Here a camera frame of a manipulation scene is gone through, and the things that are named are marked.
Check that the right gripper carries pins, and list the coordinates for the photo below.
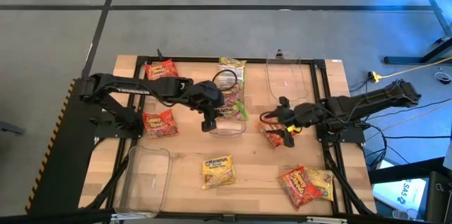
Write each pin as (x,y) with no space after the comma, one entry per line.
(307,114)

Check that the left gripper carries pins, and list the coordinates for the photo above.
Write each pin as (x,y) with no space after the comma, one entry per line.
(206,95)

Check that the red Saucy Noods packet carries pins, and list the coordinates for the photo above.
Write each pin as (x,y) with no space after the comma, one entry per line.
(273,137)
(161,69)
(298,188)
(160,124)

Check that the Maruchan chili shrimp ramen packet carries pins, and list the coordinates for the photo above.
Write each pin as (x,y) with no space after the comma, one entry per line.
(233,75)
(231,112)
(232,62)
(233,95)

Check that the yellow Maruchan chicken ramen packet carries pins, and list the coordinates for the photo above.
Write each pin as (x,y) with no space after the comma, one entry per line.
(218,172)
(323,179)

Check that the clear plastic bin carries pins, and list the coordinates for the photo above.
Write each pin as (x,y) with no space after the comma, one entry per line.
(286,82)
(144,181)
(226,130)

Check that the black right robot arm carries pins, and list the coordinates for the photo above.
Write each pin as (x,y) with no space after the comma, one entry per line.
(374,100)

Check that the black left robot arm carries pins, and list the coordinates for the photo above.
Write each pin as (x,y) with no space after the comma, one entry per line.
(141,89)

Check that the yellow power plug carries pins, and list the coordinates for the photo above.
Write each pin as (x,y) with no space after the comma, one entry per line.
(374,75)

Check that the white printed box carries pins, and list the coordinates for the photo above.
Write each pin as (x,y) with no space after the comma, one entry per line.
(399,190)

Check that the black platform with hazard stripe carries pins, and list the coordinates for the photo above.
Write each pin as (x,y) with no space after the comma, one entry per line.
(63,153)

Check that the black equipment case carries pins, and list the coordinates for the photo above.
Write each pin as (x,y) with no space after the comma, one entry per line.
(439,199)

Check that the grey chair base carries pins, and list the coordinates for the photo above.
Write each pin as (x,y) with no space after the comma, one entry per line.
(12,128)

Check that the black metal table frame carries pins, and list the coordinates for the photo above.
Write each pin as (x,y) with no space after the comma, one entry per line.
(197,59)

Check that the silver metal bracket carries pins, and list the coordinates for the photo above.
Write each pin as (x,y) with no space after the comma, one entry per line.
(326,220)

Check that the black desk leg frame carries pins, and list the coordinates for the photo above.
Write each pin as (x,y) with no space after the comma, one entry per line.
(406,60)

